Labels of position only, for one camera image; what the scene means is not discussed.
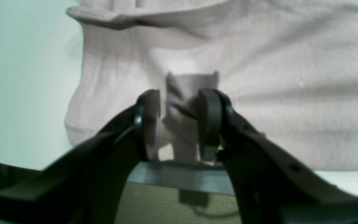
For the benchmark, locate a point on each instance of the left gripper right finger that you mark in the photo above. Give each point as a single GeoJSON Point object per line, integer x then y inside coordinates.
{"type": "Point", "coordinates": [270, 185]}

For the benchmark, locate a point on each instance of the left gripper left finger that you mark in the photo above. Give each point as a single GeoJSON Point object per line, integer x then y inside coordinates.
{"type": "Point", "coordinates": [85, 185]}

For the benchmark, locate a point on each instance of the pale pink T-shirt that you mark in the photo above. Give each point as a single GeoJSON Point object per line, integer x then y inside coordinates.
{"type": "Point", "coordinates": [290, 67]}

